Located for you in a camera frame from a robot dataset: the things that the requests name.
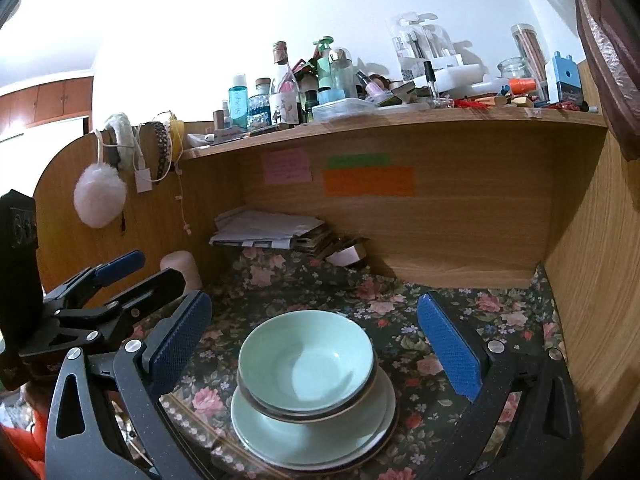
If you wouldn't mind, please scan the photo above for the orange cloth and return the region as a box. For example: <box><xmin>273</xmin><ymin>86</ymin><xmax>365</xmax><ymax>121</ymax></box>
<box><xmin>0</xmin><ymin>420</ymin><xmax>48</xmax><ymax>480</ymax></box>

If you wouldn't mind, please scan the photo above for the clear blister pack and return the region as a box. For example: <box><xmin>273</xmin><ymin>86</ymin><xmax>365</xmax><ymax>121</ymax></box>
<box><xmin>390</xmin><ymin>11</ymin><xmax>458</xmax><ymax>81</ymax></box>

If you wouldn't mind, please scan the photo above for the pink sticky note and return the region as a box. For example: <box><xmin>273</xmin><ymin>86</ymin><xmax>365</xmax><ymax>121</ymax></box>
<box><xmin>262</xmin><ymin>150</ymin><xmax>312</xmax><ymax>184</ymax></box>

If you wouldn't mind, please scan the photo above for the clear jar of pencils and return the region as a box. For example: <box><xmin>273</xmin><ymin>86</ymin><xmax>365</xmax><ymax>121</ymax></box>
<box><xmin>510</xmin><ymin>23</ymin><xmax>548</xmax><ymax>86</ymax></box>

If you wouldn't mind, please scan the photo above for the orange sticky note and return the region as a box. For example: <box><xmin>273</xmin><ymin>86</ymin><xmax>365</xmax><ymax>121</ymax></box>
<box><xmin>323</xmin><ymin>166</ymin><xmax>416</xmax><ymax>197</ymax></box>

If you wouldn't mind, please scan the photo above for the blue liquid bottle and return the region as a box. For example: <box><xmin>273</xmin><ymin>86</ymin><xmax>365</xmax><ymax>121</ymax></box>
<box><xmin>229</xmin><ymin>74</ymin><xmax>249</xmax><ymax>131</ymax></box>

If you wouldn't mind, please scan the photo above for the green sticky note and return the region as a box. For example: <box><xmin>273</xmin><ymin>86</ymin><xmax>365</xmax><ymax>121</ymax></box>
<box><xmin>327</xmin><ymin>154</ymin><xmax>392</xmax><ymax>169</ymax></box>

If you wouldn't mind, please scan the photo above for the mint green plate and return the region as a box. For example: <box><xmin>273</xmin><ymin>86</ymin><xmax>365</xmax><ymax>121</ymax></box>
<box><xmin>231</xmin><ymin>365</ymin><xmax>398</xmax><ymax>468</ymax></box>

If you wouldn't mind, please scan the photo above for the patterned headband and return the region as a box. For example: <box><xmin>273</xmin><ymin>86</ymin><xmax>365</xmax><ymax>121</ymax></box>
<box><xmin>147</xmin><ymin>121</ymin><xmax>173</xmax><ymax>183</ymax></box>

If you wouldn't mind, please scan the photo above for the stack of books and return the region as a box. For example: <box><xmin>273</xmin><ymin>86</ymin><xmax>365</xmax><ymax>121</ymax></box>
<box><xmin>290</xmin><ymin>225</ymin><xmax>341</xmax><ymax>261</ymax></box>

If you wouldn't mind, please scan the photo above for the small white box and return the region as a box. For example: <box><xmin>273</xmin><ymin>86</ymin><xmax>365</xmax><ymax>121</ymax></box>
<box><xmin>325</xmin><ymin>242</ymin><xmax>368</xmax><ymax>267</ymax></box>

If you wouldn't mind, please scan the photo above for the green pump bottle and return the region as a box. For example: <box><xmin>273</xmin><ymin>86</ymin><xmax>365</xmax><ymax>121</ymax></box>
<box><xmin>312</xmin><ymin>36</ymin><xmax>335</xmax><ymax>91</ymax></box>

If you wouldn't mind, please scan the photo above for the pink cup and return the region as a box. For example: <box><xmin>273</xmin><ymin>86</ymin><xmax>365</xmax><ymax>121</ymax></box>
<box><xmin>161</xmin><ymin>251</ymin><xmax>202</xmax><ymax>296</ymax></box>

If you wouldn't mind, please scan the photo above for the blue pencil sharpener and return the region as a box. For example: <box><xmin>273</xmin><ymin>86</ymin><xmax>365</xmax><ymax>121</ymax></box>
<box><xmin>544</xmin><ymin>51</ymin><xmax>583</xmax><ymax>106</ymax></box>

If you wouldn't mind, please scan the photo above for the black capped nail polish bottle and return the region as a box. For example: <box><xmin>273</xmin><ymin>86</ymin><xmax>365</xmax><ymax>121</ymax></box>
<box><xmin>422</xmin><ymin>60</ymin><xmax>440</xmax><ymax>101</ymax></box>

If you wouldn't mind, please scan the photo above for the glass bottle with picture label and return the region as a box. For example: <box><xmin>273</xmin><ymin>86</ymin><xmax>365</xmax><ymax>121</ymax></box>
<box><xmin>270</xmin><ymin>41</ymin><xmax>301</xmax><ymax>125</ymax></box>

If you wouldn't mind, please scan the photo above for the clear plastic lidded box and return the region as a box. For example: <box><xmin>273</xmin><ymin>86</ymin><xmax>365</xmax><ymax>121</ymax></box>
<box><xmin>310</xmin><ymin>99</ymin><xmax>378</xmax><ymax>122</ymax></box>

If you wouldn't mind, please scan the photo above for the small white object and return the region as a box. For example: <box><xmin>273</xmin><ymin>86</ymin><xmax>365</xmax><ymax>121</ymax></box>
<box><xmin>202</xmin><ymin>130</ymin><xmax>246</xmax><ymax>146</ymax></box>

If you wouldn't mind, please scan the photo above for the long white box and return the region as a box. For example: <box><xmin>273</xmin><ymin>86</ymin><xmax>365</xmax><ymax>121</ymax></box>
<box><xmin>400</xmin><ymin>62</ymin><xmax>488</xmax><ymax>98</ymax></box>

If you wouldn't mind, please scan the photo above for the clear bottle with silver cap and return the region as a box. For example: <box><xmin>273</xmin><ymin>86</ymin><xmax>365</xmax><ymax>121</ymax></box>
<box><xmin>329</xmin><ymin>47</ymin><xmax>357</xmax><ymax>101</ymax></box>

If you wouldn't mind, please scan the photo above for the short blue corked bottle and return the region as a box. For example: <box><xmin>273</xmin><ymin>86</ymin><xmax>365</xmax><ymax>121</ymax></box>
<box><xmin>247</xmin><ymin>77</ymin><xmax>273</xmax><ymax>129</ymax></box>

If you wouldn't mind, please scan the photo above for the floral tablecloth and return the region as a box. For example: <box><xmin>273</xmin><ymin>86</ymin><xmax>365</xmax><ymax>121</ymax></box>
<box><xmin>160</xmin><ymin>245</ymin><xmax>568</xmax><ymax>480</ymax></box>

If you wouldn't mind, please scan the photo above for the pink bottle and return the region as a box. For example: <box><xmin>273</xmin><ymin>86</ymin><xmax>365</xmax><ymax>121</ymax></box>
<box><xmin>356</xmin><ymin>71</ymin><xmax>383</xmax><ymax>98</ymax></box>

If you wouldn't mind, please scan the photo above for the empty glass jar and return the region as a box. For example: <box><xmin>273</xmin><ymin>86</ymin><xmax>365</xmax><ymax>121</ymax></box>
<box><xmin>497</xmin><ymin>57</ymin><xmax>538</xmax><ymax>91</ymax></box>

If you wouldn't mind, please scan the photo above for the mint green bowl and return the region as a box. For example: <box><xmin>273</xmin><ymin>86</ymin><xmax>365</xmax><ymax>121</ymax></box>
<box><xmin>237</xmin><ymin>310</ymin><xmax>376</xmax><ymax>413</ymax></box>

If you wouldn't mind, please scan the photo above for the wooden wall cabinet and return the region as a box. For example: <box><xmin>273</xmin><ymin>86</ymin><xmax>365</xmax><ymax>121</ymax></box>
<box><xmin>0</xmin><ymin>72</ymin><xmax>95</xmax><ymax>128</ymax></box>

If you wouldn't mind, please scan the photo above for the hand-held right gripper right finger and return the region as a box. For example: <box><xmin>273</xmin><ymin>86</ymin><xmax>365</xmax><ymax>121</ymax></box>
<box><xmin>417</xmin><ymin>291</ymin><xmax>583</xmax><ymax>480</ymax></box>

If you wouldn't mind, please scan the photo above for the stack of white papers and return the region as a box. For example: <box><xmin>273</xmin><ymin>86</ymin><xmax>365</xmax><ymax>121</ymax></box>
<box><xmin>210</xmin><ymin>208</ymin><xmax>326</xmax><ymax>250</ymax></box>

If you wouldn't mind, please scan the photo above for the white fluffy pompom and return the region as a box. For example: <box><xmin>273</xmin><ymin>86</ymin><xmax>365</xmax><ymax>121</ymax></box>
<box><xmin>73</xmin><ymin>162</ymin><xmax>127</xmax><ymax>228</ymax></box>

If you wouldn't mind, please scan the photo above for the wooden desk hutch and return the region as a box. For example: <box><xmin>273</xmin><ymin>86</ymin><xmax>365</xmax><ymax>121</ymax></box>
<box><xmin>32</xmin><ymin>60</ymin><xmax>640</xmax><ymax>480</ymax></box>

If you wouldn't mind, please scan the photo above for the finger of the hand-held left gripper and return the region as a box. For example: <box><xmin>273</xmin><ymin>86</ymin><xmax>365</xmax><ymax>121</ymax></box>
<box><xmin>55</xmin><ymin>268</ymin><xmax>187</xmax><ymax>346</ymax></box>
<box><xmin>42</xmin><ymin>250</ymin><xmax>146</xmax><ymax>311</ymax></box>

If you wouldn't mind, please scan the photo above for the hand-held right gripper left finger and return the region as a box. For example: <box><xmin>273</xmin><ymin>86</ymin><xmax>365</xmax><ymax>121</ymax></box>
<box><xmin>44</xmin><ymin>290</ymin><xmax>213</xmax><ymax>480</ymax></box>

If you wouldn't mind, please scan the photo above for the pink bowl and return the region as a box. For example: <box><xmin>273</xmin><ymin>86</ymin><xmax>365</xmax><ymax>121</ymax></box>
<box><xmin>238</xmin><ymin>365</ymin><xmax>381</xmax><ymax>423</ymax></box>

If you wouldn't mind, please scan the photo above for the white fluffy headband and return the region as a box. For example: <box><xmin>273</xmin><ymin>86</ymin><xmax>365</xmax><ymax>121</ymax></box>
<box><xmin>102</xmin><ymin>112</ymin><xmax>138</xmax><ymax>171</ymax></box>

